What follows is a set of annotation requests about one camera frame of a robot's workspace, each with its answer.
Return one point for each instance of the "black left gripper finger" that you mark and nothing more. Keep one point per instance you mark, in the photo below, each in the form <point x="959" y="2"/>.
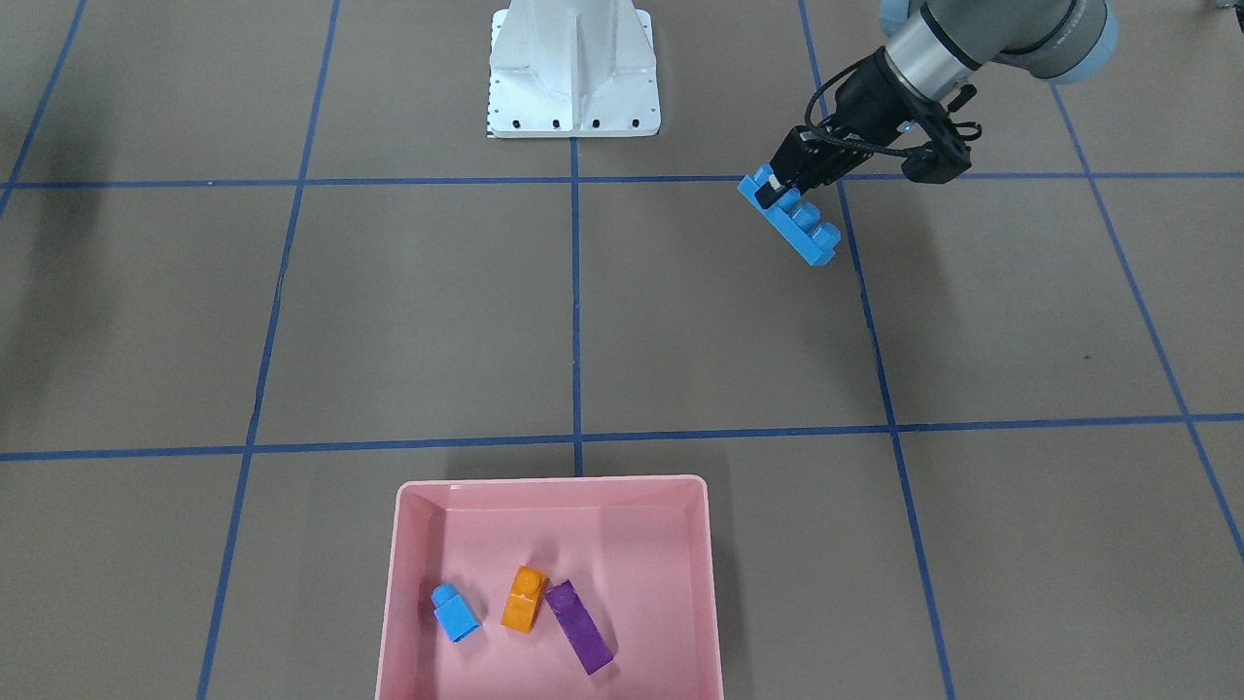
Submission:
<point x="767" y="195"/>

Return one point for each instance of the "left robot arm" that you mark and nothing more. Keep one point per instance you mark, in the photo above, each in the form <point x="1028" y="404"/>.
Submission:
<point x="938" y="46"/>

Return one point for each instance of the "long blue stud block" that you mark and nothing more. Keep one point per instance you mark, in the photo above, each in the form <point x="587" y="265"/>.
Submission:
<point x="800" y="223"/>

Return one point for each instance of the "pink plastic box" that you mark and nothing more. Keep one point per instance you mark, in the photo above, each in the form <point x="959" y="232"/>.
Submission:
<point x="637" y="548"/>

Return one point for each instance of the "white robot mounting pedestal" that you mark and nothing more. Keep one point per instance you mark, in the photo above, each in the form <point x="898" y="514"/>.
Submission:
<point x="572" y="69"/>

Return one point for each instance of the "orange block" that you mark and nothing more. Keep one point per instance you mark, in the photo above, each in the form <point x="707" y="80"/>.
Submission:
<point x="523" y="601"/>

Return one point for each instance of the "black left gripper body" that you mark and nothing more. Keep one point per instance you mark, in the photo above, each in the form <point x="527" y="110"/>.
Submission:
<point x="861" y="100"/>

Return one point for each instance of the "purple block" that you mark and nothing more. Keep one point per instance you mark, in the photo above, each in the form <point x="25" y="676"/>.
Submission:
<point x="582" y="633"/>

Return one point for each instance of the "small blue block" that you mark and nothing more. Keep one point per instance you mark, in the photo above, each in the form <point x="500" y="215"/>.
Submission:
<point x="454" y="614"/>

